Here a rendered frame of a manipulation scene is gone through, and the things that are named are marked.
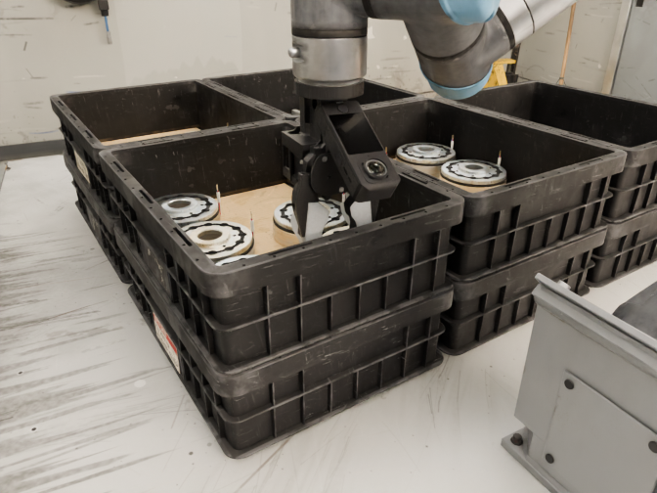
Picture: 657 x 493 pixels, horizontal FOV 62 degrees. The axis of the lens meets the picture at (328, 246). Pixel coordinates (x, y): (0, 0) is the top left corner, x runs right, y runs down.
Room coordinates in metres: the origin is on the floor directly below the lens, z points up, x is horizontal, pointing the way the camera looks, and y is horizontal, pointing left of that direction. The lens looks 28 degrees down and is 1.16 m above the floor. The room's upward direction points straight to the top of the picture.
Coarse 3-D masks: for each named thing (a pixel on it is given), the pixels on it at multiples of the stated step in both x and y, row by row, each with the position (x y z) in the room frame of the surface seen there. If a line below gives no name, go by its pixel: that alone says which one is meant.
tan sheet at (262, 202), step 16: (256, 192) 0.81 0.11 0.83; (272, 192) 0.81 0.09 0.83; (288, 192) 0.81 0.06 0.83; (224, 208) 0.75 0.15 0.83; (240, 208) 0.75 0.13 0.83; (256, 208) 0.75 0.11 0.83; (272, 208) 0.75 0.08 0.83; (256, 224) 0.69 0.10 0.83; (272, 224) 0.69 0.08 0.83; (256, 240) 0.64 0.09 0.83; (272, 240) 0.64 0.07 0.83
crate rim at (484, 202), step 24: (504, 120) 0.87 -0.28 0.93; (576, 144) 0.76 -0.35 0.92; (600, 144) 0.74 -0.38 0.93; (408, 168) 0.64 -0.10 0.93; (576, 168) 0.64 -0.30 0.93; (600, 168) 0.67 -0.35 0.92; (456, 192) 0.57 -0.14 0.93; (480, 192) 0.57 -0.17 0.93; (504, 192) 0.57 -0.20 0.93; (528, 192) 0.59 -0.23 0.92; (552, 192) 0.62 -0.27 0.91; (480, 216) 0.55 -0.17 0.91
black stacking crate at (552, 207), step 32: (384, 128) 0.97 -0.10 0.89; (416, 128) 1.01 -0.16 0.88; (448, 128) 0.97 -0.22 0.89; (480, 128) 0.91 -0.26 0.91; (512, 128) 0.86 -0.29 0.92; (512, 160) 0.85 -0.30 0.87; (544, 160) 0.80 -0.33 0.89; (576, 160) 0.76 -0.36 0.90; (576, 192) 0.67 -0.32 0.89; (608, 192) 0.71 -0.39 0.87; (480, 224) 0.57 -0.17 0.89; (512, 224) 0.60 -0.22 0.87; (544, 224) 0.64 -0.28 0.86; (576, 224) 0.67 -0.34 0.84; (448, 256) 0.58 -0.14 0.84; (480, 256) 0.57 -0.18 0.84; (512, 256) 0.61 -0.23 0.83
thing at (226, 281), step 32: (256, 128) 0.83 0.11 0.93; (128, 192) 0.58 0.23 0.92; (448, 192) 0.57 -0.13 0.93; (160, 224) 0.48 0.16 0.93; (384, 224) 0.48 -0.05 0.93; (416, 224) 0.50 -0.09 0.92; (448, 224) 0.52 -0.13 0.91; (192, 256) 0.42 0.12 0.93; (256, 256) 0.42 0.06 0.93; (288, 256) 0.42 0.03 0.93; (320, 256) 0.44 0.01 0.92; (352, 256) 0.46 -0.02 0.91; (224, 288) 0.39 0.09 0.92; (256, 288) 0.40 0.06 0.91
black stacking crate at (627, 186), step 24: (480, 96) 1.09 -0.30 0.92; (504, 96) 1.13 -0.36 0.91; (528, 96) 1.17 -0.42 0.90; (552, 96) 1.14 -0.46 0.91; (576, 96) 1.10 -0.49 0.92; (552, 120) 1.14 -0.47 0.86; (576, 120) 1.09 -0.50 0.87; (600, 120) 1.05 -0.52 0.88; (624, 120) 1.01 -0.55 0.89; (648, 120) 0.97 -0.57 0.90; (624, 144) 1.00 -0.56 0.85; (624, 168) 0.73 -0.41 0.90; (648, 168) 0.76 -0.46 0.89; (624, 192) 0.73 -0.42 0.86; (648, 192) 0.76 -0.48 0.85; (624, 216) 0.73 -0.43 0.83
